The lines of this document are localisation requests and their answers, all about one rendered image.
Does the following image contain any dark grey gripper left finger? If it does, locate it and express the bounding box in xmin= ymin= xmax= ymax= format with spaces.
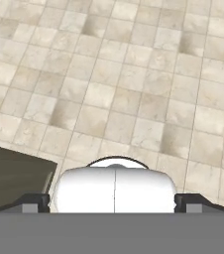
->
xmin=0 ymin=192 xmax=52 ymax=214

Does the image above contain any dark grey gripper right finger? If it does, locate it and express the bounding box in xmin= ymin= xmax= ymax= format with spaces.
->
xmin=173 ymin=192 xmax=224 ymax=214

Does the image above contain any dark brown cupboard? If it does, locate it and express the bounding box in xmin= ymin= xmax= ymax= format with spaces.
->
xmin=0 ymin=142 xmax=58 ymax=212

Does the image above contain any white round object black rim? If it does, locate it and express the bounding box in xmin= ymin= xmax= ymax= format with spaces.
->
xmin=52 ymin=155 xmax=178 ymax=214

